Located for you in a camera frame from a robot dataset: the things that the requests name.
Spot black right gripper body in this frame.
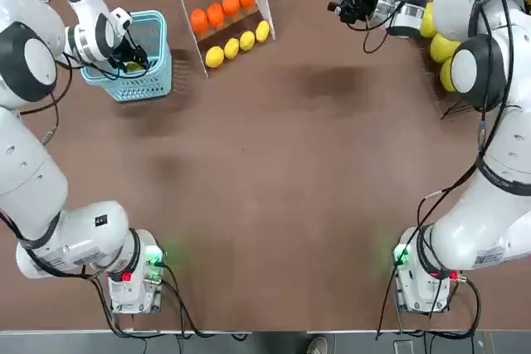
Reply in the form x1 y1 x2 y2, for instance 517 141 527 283
347 0 379 26

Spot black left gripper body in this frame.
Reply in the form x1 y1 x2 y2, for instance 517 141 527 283
109 40 143 69

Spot light blue plastic basket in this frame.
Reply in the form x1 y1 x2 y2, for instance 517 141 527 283
80 9 173 102

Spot person's grey shoe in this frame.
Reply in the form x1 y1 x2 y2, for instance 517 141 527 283
307 335 329 354

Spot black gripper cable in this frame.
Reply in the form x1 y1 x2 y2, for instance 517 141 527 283
362 0 400 55

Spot black cable with silver connector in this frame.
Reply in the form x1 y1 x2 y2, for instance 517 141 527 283
16 55 74 146
416 103 522 247

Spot black wire fruit shelf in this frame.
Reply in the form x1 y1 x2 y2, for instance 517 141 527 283
418 0 531 121

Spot black base cable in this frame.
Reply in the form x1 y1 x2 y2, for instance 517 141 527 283
0 208 186 341
429 274 483 338
159 262 252 339
375 225 420 341

